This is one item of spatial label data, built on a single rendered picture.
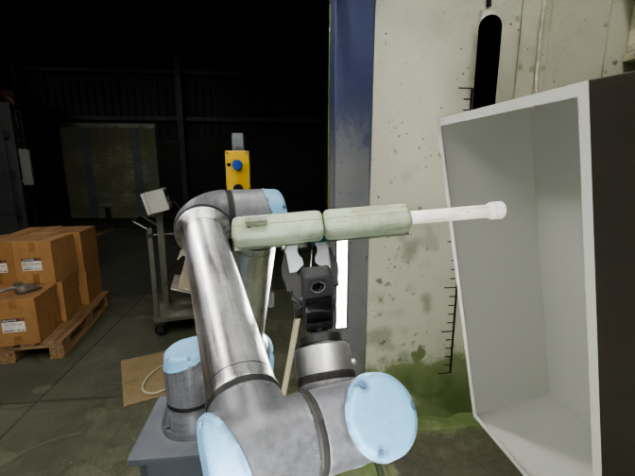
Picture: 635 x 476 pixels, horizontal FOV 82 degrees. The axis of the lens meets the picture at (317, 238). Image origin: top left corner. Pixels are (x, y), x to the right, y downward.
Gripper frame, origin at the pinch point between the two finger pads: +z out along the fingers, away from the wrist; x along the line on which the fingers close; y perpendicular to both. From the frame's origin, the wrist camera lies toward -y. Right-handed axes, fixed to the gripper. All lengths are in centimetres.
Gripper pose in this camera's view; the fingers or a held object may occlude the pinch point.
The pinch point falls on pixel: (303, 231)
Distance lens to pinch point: 66.5
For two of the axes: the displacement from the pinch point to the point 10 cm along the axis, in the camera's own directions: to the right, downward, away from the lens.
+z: -1.6, -8.8, 4.5
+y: -0.5, 4.6, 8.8
